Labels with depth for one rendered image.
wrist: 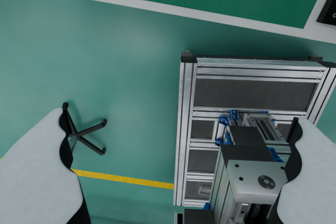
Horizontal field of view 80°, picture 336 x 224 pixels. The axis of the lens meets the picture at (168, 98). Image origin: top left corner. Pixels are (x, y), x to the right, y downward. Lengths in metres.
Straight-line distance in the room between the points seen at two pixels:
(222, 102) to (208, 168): 0.57
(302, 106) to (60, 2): 1.54
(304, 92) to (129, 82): 1.07
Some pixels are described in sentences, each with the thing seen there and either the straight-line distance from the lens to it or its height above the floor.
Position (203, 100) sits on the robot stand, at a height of 0.21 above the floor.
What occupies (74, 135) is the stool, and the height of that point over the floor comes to 0.08.
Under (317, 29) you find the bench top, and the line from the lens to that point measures 0.61.
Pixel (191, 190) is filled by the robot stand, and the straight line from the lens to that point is 1.79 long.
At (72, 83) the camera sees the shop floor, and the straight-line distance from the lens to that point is 1.58.
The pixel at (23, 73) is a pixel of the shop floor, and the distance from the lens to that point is 1.73.
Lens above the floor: 1.26
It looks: 60 degrees down
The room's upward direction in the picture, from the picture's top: 175 degrees counter-clockwise
